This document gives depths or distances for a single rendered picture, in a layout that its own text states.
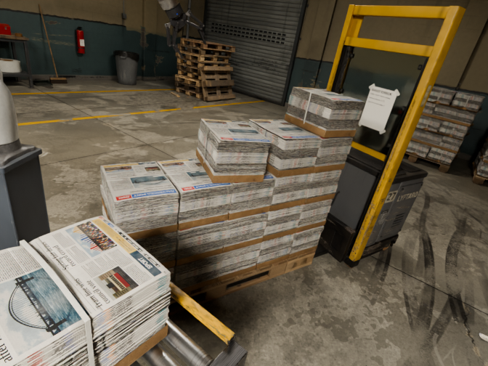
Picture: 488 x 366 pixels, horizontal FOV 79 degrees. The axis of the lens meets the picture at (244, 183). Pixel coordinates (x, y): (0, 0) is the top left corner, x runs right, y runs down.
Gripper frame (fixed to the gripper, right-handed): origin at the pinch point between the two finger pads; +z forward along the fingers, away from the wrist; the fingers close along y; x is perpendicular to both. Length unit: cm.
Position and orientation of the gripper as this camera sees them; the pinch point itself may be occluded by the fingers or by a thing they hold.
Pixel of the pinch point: (192, 49)
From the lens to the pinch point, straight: 163.8
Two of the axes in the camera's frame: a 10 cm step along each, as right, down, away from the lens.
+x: 4.3, 5.8, -6.9
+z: 3.3, 6.1, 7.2
